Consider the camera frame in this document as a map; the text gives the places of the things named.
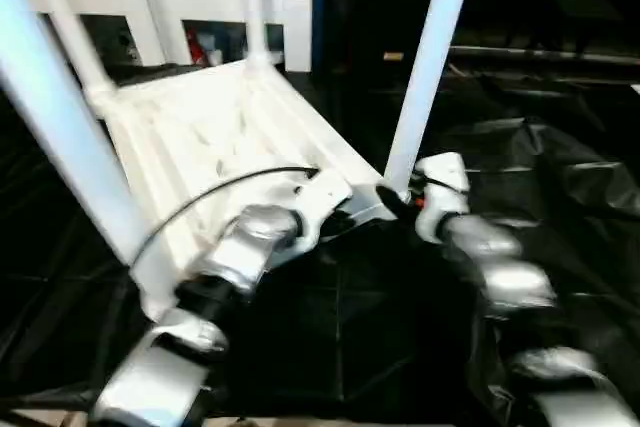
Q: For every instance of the grey metal rail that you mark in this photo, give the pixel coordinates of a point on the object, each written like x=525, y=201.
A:
x=550, y=53

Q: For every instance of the white mug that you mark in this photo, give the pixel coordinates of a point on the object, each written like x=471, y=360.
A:
x=216, y=56

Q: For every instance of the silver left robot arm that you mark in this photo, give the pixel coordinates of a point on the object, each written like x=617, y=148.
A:
x=260, y=229

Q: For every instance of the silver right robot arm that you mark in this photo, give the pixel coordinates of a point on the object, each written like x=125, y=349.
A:
x=490, y=242

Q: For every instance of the white plastic table top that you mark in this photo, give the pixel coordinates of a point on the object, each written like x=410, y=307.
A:
x=200, y=122

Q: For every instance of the black mat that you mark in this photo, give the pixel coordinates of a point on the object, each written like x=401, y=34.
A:
x=550, y=172

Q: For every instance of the black box with orange label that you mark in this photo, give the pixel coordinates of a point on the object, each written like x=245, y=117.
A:
x=360, y=7

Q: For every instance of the red bottle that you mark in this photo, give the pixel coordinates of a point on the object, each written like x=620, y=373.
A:
x=195, y=47

